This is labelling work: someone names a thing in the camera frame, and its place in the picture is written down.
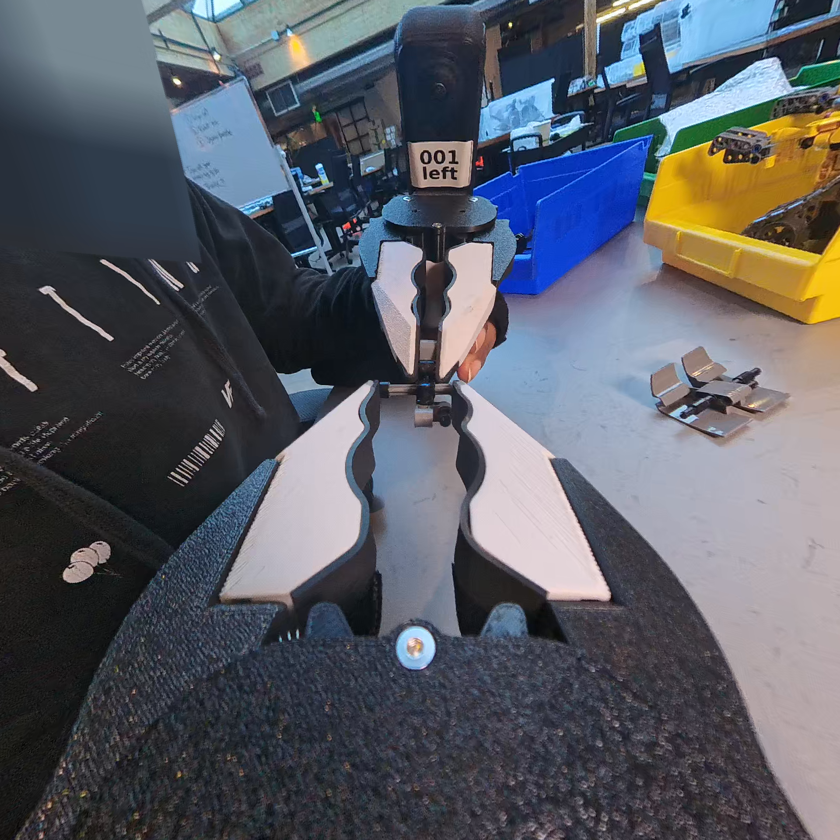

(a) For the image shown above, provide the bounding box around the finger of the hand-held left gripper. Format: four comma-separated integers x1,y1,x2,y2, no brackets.
371,241,424,379
436,243,498,380

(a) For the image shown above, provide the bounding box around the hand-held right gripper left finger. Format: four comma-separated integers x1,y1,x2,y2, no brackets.
220,382,382,636

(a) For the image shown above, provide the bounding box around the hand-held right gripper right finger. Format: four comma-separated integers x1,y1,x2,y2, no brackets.
453,382,611,634

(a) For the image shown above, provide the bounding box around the small black grey brick assembly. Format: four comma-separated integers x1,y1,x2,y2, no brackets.
379,341,455,429

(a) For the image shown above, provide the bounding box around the person's left forearm black sleeve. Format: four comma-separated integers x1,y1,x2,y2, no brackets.
197,190,395,388

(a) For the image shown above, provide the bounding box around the person's left hand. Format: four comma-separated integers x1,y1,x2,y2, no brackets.
456,322,497,383

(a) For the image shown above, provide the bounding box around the clear plastic storage tub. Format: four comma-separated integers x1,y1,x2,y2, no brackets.
682,0,778,56
479,79,555,142

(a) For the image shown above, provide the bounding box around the grey office chair seat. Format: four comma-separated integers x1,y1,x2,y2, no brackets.
289,387,334,424

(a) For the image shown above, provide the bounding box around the black office chair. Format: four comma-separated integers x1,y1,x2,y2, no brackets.
640,23,675,119
271,189,322,263

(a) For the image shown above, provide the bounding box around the black utility cart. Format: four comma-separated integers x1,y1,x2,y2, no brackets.
508,121,595,173

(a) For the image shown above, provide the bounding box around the blue plastic bin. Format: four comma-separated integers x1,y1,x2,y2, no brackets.
472,134,654,296

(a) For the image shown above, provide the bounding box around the grey panel brick assembly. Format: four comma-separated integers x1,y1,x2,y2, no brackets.
650,346,790,438

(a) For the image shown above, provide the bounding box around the person's black printed hoodie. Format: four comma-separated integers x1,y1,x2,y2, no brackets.
0,184,303,821

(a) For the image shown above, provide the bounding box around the white dry-erase board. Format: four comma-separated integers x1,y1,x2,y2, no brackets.
171,77,332,275

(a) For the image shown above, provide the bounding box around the yellow plastic bin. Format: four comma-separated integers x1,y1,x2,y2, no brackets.
643,112,840,324

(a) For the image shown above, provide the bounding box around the dark metal rod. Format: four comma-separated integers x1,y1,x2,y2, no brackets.
679,367,762,421

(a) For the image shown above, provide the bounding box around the bubble wrap sheet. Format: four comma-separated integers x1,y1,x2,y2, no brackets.
656,58,795,135

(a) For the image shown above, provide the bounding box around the green plastic bin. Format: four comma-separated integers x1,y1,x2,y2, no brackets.
613,60,840,201

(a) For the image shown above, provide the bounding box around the yellow toy robot model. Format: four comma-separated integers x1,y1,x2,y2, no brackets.
709,85,840,253

